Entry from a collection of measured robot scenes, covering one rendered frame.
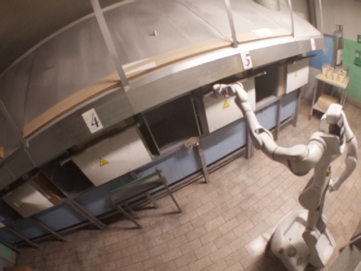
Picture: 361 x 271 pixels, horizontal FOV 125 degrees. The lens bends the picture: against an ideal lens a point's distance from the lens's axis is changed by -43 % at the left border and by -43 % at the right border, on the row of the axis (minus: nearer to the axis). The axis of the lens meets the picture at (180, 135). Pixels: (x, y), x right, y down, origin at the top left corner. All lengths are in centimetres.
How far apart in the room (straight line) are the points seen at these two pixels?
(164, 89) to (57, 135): 77
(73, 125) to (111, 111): 27
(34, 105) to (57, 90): 25
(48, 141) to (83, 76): 52
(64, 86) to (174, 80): 82
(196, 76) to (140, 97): 39
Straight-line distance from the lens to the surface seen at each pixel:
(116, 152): 141
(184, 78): 110
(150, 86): 104
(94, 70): 127
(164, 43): 131
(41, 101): 145
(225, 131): 199
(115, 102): 104
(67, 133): 115
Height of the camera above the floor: 192
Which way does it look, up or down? 36 degrees down
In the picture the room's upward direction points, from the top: 18 degrees counter-clockwise
